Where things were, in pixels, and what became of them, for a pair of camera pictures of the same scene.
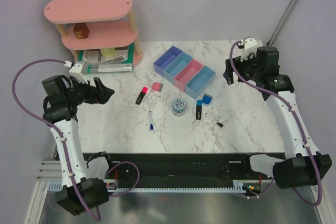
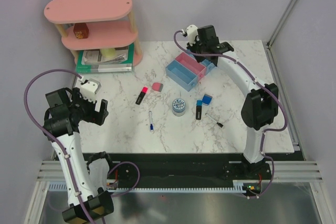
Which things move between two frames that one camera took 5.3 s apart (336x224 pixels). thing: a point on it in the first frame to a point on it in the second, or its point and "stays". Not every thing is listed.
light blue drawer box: [176, 66] to [205, 62]
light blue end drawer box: [199, 82] to [181, 75]
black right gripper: [238, 64] to [192, 47]
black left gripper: [94, 96] to [94, 116]
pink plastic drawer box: [187, 75] to [192, 65]
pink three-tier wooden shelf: [94, 7] stays
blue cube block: [207, 99] stays
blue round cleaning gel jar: [178, 107] stays
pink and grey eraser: [157, 86] stays
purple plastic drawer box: [166, 59] to [210, 68]
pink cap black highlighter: [143, 92] stays
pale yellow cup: [108, 52] stays
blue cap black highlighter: [198, 109] stays
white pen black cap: [218, 124] stays
